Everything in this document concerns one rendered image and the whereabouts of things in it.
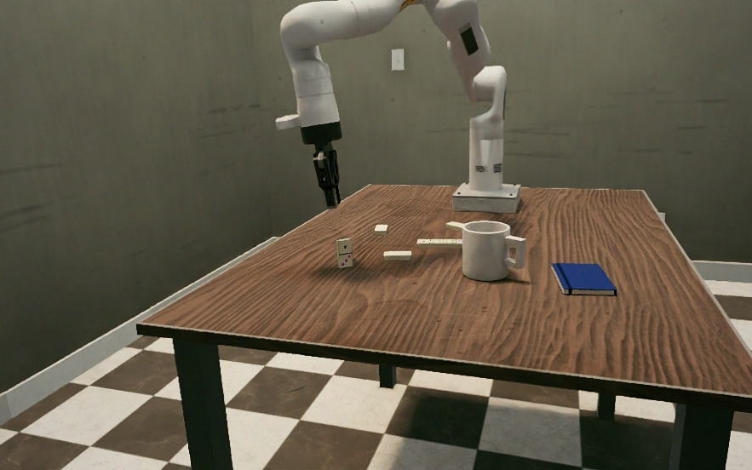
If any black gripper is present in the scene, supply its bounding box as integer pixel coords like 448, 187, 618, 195
300, 121, 342, 209

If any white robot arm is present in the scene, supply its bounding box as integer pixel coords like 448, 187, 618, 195
276, 0, 507, 192

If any blue notebook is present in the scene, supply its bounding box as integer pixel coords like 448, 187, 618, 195
552, 263, 617, 296

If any white mug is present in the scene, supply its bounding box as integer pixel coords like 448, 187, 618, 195
462, 221, 525, 281

